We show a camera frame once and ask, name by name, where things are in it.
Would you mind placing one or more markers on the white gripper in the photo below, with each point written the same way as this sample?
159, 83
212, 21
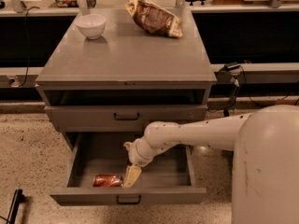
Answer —
135, 155

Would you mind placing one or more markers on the red coke can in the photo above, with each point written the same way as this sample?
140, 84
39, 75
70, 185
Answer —
104, 180

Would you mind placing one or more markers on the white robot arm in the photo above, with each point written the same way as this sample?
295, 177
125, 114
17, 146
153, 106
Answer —
265, 179

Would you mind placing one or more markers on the open grey drawer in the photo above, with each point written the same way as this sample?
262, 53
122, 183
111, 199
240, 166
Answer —
168, 179

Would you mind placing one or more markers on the closed grey upper drawer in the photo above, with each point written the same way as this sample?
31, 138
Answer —
119, 118

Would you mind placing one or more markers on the grey drawer cabinet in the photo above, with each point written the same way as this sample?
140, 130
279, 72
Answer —
127, 66

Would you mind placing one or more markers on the black floor stand left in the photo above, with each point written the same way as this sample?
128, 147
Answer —
17, 199

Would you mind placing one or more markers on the white bowl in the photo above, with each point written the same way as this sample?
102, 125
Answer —
91, 26

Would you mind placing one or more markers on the brown chip bag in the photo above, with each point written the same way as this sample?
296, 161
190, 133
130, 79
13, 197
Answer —
153, 18

